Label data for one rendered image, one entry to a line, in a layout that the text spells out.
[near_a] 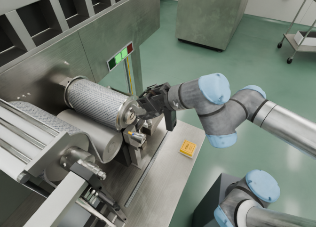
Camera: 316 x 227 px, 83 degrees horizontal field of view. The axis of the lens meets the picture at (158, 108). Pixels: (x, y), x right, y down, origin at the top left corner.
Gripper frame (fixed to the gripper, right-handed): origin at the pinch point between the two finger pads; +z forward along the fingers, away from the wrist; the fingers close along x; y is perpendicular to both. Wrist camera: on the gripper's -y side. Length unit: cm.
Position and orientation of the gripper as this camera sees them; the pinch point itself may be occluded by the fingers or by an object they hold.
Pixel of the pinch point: (138, 112)
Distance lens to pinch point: 68.1
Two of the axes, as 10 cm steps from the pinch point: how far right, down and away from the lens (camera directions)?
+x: -4.7, 6.7, -5.7
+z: -6.8, 1.4, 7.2
